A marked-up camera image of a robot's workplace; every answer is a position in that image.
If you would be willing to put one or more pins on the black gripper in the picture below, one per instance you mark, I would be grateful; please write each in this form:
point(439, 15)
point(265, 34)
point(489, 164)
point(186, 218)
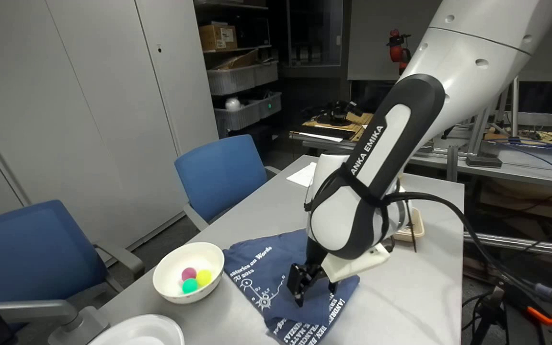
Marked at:
point(307, 269)

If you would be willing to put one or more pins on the blue printed shirt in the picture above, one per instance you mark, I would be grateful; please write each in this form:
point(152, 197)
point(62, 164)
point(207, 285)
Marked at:
point(269, 262)

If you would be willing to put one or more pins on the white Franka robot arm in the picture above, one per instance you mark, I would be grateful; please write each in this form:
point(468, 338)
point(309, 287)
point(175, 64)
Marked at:
point(479, 45)

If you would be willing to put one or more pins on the yellow ball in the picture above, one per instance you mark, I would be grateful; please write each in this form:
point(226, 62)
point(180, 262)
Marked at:
point(205, 277)

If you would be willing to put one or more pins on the beige cutlery tray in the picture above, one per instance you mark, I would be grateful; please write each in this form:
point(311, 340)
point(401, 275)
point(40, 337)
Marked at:
point(412, 231)

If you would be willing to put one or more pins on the white paper sheet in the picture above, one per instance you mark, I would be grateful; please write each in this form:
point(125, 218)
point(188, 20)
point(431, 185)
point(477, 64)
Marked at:
point(303, 174)

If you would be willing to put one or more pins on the green ball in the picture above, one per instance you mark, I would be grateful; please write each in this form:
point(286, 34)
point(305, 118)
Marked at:
point(190, 287)

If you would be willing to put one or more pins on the pink ball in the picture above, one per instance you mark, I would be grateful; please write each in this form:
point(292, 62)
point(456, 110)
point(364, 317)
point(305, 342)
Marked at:
point(188, 273)

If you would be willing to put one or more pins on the white bowl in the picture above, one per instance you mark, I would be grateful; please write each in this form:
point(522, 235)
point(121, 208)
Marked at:
point(167, 281)

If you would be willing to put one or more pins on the blue office chair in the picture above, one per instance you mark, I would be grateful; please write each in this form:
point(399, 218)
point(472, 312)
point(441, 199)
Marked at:
point(27, 250)
point(219, 174)

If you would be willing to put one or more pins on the white plate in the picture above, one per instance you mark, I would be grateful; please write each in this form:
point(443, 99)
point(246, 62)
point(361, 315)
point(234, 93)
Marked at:
point(138, 333)

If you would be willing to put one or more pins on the grey storage bin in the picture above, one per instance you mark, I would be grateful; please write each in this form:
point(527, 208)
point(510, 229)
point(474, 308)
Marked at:
point(249, 112)
point(240, 78)

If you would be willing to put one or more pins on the grey workbench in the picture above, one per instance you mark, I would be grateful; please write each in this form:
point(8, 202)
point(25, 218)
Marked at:
point(518, 164)

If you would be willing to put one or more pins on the red fire extinguisher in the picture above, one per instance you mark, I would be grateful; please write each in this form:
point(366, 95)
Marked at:
point(399, 51)

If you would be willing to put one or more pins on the dark shelf unit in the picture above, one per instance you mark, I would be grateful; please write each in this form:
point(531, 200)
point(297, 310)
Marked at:
point(249, 45)

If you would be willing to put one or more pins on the cardboard box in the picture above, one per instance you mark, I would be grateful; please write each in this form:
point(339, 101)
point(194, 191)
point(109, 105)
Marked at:
point(217, 38)

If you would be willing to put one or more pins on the grey cabinet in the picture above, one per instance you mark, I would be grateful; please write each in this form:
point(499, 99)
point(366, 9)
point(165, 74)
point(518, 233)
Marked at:
point(85, 97)

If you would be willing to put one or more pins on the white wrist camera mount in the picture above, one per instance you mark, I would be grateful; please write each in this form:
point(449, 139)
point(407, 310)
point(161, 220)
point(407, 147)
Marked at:
point(359, 262)

